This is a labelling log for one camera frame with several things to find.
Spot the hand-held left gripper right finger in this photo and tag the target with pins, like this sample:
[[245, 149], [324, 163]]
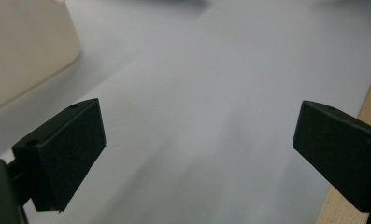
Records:
[[342, 155]]

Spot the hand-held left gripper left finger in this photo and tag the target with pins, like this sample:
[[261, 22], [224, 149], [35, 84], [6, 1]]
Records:
[[68, 158]]

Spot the cream plastic container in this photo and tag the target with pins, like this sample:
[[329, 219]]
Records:
[[21, 49]]

